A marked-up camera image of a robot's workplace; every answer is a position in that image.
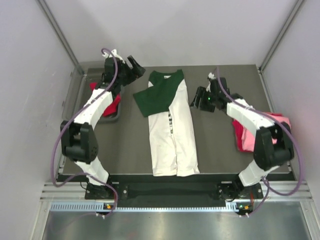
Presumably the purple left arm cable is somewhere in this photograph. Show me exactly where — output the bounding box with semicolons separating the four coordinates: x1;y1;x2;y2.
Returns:
51;47;120;221

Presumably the aluminium frame post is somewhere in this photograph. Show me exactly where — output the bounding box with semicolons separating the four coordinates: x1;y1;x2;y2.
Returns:
258;0;306;74
35;0;85;75

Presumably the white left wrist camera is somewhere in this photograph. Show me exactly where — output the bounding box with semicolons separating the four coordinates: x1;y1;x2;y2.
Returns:
101;48;125;63

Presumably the white and green t-shirt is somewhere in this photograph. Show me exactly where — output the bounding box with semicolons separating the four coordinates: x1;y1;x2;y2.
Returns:
133;69;200;177

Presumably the crimson red t-shirt in bin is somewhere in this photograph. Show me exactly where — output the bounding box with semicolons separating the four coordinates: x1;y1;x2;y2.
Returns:
85;82;121;119

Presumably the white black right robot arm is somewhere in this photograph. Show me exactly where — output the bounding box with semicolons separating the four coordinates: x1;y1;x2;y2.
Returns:
133;70;294;198

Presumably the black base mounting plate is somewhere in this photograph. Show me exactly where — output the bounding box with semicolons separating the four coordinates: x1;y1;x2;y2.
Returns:
84;174;263;202

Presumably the grey slotted cable duct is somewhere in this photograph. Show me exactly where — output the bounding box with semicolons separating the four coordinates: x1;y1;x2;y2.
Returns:
49;199;253;213

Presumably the clear grey plastic bin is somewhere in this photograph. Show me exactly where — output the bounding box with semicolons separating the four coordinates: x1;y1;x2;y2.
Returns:
61;59;123;124

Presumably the left aluminium frame post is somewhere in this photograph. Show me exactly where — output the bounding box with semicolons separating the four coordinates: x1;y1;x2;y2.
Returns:
35;0;85;75

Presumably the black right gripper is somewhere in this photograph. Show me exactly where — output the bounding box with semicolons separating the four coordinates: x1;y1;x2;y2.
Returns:
190;86;219;113

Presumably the right aluminium frame post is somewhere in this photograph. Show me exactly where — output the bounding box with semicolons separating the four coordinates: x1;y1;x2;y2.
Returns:
258;0;306;74

